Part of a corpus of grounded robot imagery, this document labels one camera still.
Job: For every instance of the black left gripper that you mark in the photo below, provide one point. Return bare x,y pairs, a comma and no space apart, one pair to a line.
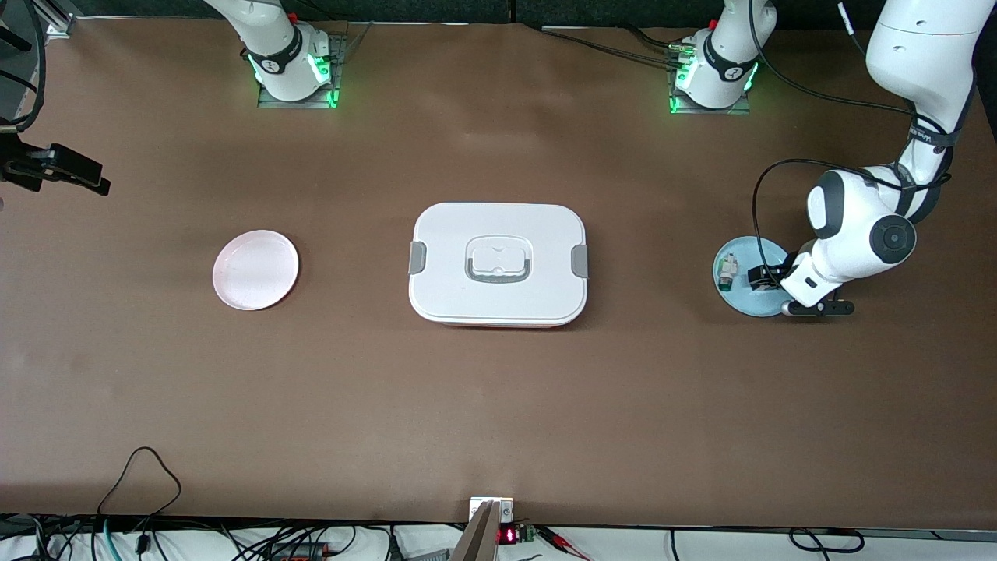
767,276

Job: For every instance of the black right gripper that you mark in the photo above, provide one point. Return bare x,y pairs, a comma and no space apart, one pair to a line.
33,164

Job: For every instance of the black orange push switch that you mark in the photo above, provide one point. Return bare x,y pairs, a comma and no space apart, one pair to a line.
771,284

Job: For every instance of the white lidded box grey latches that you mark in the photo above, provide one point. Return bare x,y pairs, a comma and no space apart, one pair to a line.
498,226

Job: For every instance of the light blue round plate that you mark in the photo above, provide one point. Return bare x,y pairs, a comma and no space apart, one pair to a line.
744,300

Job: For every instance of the pale pink round plate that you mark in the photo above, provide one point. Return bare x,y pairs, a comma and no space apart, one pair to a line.
255,273

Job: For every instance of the white lower shelf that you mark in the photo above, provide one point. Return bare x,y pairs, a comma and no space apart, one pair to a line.
740,549

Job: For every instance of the red black clip leads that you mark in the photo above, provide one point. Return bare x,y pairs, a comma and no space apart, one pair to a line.
557,538

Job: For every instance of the red digit display module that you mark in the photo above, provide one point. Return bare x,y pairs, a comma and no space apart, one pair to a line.
508,535

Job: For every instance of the grey power strip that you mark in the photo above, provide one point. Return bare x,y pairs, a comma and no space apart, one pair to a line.
428,555

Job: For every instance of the orange black device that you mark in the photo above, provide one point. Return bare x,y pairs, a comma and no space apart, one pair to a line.
300,553

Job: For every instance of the white green push switch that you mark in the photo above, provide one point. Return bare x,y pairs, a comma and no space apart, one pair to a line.
727,273

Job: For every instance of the aluminium frame profile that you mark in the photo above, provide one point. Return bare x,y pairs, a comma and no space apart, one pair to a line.
58,19

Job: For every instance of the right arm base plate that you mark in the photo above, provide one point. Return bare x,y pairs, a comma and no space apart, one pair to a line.
339,54

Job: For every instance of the aluminium front camera mount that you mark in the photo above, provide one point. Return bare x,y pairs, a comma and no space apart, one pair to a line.
479,538

